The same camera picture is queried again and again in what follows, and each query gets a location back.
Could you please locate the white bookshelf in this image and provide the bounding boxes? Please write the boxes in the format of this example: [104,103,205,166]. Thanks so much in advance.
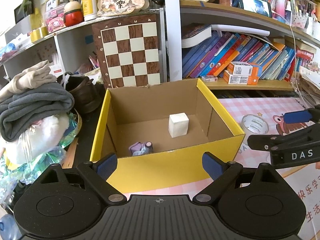
[0,0,320,92]

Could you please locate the iridescent wrapping film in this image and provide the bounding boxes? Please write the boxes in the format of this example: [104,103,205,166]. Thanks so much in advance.
[0,112,83,205]

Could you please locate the white yellow-labelled bottle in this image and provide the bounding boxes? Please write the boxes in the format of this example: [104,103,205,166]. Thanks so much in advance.
[80,0,99,22]

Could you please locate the orange and white carton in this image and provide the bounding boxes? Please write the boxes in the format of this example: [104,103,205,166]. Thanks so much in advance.
[227,61,262,77]
[223,70,259,85]

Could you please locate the clear tape roll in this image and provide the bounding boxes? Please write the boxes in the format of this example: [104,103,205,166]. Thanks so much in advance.
[240,114,269,134]

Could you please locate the wooden framed card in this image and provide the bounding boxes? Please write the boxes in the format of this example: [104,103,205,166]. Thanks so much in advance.
[45,0,62,12]

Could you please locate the smartphone with lit screen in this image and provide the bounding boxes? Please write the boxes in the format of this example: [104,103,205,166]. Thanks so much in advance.
[239,0,272,18]

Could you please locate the brown chessboard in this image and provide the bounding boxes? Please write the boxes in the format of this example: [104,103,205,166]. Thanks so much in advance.
[91,14,162,88]

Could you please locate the yellow cardboard box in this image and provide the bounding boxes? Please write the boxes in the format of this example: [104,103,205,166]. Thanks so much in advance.
[90,78,246,187]

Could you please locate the blue water jug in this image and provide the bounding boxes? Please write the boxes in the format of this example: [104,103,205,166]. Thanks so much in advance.
[0,214,23,240]

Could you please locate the yellow tape rolls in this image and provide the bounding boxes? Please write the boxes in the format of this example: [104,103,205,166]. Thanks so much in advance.
[30,26,48,43]

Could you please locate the white cable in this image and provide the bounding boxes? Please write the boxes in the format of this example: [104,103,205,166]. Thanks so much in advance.
[272,10,312,110]

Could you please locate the pink cartoon storage box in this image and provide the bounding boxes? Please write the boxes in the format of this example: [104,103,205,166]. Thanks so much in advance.
[42,5,67,34]

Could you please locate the row of leaning books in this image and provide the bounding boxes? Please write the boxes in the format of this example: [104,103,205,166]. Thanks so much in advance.
[182,31,297,81]

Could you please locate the beige folded cloth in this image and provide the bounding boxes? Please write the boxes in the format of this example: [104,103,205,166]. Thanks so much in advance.
[0,60,57,103]

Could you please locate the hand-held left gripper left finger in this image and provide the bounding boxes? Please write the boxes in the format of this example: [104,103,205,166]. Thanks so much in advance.
[39,152,125,204]

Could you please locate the stack of papers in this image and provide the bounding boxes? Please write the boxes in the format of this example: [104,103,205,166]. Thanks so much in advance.
[299,66,320,108]

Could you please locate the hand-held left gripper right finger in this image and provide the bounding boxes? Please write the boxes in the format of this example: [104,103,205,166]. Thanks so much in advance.
[192,152,283,204]

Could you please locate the red round doll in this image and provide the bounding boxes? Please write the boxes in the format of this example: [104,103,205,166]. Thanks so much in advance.
[63,0,84,27]

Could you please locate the dark brown pot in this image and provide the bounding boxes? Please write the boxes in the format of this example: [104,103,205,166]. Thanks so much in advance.
[57,74,106,114]

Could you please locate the thick lying book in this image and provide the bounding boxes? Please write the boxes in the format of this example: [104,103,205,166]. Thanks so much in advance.
[181,23,212,48]

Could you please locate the small purple toy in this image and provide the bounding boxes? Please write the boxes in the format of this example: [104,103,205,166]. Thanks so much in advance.
[129,141,153,157]

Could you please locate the pink bottle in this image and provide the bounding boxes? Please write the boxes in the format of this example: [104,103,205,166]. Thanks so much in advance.
[274,0,286,19]

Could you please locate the green potted plant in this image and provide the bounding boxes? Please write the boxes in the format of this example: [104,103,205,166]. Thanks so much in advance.
[18,0,58,16]

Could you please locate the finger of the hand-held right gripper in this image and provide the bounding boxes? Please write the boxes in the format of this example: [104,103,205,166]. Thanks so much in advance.
[247,127,320,152]
[282,107,320,126]

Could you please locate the white foam cube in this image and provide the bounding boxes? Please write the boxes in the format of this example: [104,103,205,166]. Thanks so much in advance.
[168,113,189,138]

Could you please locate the grey folded cloth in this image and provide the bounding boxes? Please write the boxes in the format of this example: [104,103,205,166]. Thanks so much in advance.
[0,82,75,142]

